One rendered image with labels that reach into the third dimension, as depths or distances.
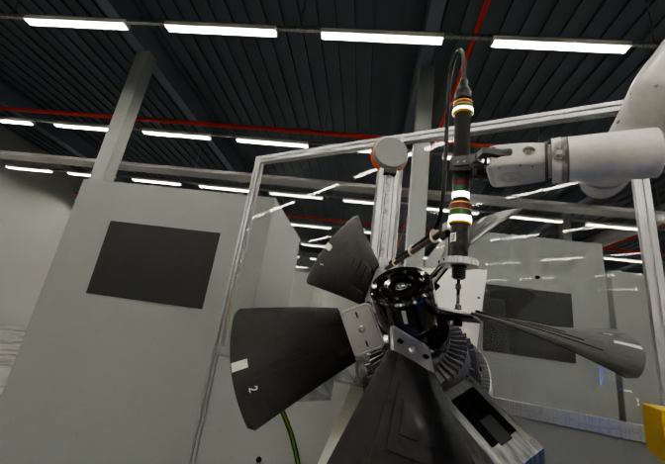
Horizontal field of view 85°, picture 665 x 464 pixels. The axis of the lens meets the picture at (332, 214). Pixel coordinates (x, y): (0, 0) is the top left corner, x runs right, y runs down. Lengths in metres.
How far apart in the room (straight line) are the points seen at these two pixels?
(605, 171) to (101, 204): 3.19
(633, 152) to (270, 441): 1.57
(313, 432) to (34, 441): 2.13
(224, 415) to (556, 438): 1.31
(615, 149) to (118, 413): 2.90
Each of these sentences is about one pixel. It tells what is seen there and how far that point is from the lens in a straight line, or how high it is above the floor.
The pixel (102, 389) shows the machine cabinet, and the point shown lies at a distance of 3.07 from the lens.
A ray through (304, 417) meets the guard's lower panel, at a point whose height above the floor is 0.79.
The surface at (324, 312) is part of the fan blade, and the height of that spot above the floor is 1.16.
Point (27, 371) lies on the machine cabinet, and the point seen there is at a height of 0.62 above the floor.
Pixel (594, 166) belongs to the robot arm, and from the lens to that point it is 0.77.
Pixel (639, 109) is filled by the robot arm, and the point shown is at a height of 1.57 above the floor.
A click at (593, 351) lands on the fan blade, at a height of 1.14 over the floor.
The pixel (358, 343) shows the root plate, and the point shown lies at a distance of 0.74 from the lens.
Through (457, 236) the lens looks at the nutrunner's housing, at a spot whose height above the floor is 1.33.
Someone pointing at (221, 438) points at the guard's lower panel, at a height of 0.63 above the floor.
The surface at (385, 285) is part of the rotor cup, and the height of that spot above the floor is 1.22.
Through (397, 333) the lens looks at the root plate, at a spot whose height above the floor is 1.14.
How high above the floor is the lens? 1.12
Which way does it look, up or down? 18 degrees up
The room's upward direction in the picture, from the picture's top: 8 degrees clockwise
